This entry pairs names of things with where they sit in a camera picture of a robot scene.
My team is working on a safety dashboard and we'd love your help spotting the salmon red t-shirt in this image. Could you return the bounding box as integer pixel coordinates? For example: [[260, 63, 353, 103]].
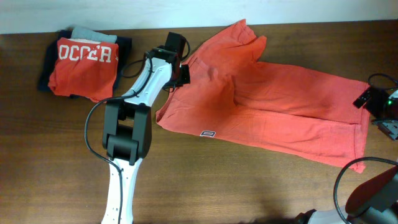
[[156, 20, 369, 167]]

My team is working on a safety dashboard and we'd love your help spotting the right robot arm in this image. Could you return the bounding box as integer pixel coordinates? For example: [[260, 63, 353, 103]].
[[292, 87, 397, 224]]

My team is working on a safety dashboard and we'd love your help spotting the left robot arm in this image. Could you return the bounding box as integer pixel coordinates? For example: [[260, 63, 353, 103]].
[[102, 32, 190, 223]]

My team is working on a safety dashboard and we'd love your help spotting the folded navy blue garment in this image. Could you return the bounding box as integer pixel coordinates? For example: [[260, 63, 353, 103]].
[[37, 30, 132, 98]]

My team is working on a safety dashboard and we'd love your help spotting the folded grey garment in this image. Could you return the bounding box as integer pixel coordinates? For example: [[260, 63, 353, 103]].
[[71, 26, 118, 44]]

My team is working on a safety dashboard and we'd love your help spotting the left black cable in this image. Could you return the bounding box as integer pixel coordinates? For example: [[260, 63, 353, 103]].
[[83, 39, 192, 224]]

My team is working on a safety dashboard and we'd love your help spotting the black cable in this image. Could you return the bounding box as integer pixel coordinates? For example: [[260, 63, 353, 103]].
[[83, 39, 192, 224], [332, 73, 398, 224]]

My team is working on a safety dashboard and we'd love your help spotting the right black cable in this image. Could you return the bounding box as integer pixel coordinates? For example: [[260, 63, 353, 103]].
[[332, 73, 398, 224]]

